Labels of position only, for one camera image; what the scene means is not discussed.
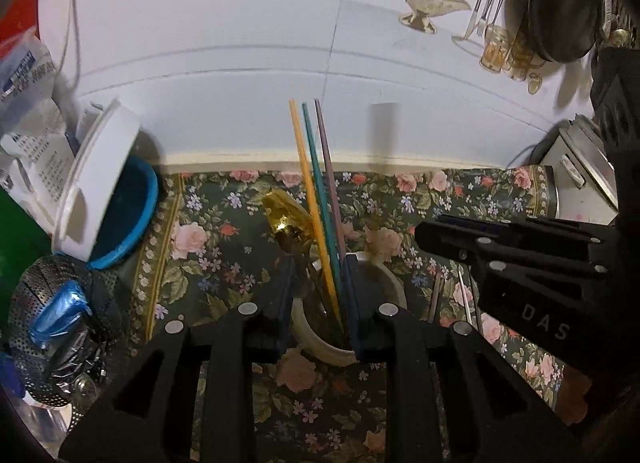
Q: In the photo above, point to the blue plastic basin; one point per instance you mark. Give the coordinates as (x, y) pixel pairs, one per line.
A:
(130, 208)

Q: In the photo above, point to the purple chopstick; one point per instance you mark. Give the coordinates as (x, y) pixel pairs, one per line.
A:
(332, 193)

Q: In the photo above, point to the yellow chopstick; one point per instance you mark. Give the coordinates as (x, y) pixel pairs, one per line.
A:
(312, 193)

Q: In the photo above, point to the printed plastic bag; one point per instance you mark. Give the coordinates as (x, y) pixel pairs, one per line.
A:
(35, 143)

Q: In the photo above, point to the person's right forearm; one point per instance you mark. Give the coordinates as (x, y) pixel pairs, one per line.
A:
(572, 400)

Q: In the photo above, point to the floral tablecloth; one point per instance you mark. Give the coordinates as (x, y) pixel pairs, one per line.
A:
(225, 243)

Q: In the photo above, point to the green container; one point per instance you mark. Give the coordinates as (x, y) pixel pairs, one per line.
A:
(20, 243)

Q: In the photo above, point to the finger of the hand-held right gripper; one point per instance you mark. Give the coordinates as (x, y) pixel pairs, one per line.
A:
(550, 232)
(440, 240)

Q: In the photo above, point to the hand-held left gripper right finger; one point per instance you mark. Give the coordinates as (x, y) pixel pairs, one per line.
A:
(356, 303)

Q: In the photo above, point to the white plastic lid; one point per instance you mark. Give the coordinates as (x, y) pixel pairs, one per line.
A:
(100, 168)

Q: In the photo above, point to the white ceramic cup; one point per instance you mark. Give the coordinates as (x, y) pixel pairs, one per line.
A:
(320, 345)

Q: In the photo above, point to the dark grey chopstick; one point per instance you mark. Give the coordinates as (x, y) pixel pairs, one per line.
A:
(435, 298)

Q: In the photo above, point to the black wok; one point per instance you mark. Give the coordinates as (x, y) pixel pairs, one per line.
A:
(565, 3)

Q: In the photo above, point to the blue plastic bag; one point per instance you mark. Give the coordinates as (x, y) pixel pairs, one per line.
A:
(57, 310)

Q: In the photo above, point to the white rice cooker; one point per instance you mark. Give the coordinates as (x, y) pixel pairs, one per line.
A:
(575, 193)

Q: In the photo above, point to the red box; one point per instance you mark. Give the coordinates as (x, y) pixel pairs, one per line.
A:
(15, 28)

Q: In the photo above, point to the teal chopstick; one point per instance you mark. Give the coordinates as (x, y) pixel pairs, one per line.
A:
(321, 193)

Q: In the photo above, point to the steel cleaver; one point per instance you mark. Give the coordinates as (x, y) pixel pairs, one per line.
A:
(606, 8)

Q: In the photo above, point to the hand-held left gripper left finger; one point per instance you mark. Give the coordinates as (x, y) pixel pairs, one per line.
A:
(280, 293)

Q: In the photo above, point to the gold spoon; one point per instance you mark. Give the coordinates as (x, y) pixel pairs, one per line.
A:
(287, 215)

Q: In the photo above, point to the silver metal chopstick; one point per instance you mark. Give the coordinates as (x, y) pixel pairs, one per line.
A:
(465, 298)

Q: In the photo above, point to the steel steamer basket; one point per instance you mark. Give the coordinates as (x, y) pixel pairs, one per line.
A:
(95, 303)

